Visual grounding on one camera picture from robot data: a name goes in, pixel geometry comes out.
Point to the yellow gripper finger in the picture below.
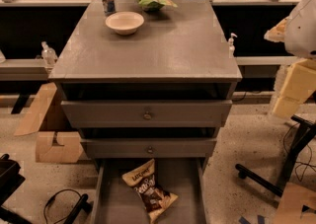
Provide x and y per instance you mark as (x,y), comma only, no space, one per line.
(276,34)
(299,84)

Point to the brown chip bag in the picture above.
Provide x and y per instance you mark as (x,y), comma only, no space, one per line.
(156,200)

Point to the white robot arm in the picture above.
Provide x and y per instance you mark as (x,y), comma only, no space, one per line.
(299,38)

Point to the grey drawer cabinet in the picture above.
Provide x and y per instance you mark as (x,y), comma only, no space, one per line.
(178,54)

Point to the grey top drawer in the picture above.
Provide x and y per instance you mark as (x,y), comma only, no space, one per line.
(102,114)

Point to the grey middle drawer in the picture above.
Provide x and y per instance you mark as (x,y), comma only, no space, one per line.
(149,147)

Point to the grey open bottom drawer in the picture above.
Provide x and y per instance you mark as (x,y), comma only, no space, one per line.
(117,203)

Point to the white pump bottle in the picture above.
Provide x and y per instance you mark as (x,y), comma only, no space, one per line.
(231,44)

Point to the cardboard piece bottom right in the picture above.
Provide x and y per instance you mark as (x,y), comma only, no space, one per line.
(296,206)

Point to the white bowl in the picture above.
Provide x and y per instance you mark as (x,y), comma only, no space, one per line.
(124,23)

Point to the clear sanitizer bottle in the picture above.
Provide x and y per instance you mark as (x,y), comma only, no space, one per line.
(48,54)

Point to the black stand leg left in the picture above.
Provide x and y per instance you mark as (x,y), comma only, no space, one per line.
(82,204)

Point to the cardboard box flaps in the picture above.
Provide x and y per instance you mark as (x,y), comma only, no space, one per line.
(56,140)

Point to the black equipment left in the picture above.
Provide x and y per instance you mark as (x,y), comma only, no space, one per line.
(10,180)

